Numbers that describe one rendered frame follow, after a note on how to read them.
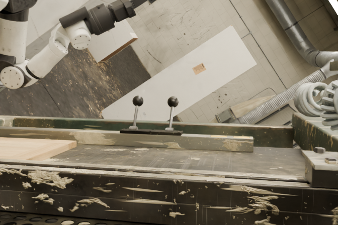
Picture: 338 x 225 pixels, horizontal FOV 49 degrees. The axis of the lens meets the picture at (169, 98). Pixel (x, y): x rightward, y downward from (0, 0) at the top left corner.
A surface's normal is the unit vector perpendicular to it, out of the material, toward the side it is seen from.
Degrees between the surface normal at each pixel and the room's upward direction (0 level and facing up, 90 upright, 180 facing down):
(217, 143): 90
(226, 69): 90
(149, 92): 90
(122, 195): 90
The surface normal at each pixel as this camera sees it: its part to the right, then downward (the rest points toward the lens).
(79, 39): 0.41, 0.69
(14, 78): 0.01, 0.33
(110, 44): -0.12, 0.14
